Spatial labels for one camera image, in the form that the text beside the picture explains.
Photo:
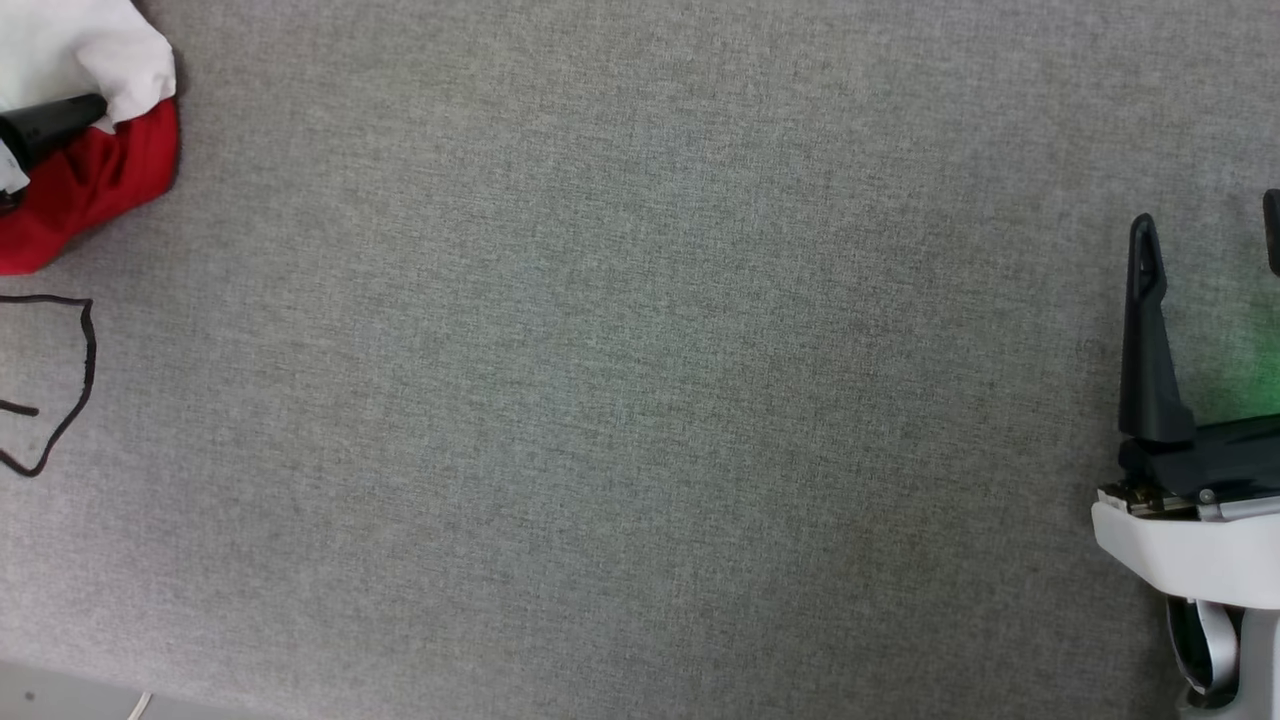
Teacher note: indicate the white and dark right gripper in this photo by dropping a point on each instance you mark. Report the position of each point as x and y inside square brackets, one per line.
[1200, 550]

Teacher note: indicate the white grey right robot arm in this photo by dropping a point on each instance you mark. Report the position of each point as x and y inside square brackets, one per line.
[1260, 655]

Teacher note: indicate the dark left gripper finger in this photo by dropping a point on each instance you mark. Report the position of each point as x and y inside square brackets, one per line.
[55, 122]

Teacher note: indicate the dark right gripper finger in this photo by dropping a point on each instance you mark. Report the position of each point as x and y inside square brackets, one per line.
[1273, 230]

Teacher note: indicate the red jersey with white sleeves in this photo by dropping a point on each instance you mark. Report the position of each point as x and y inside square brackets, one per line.
[95, 185]

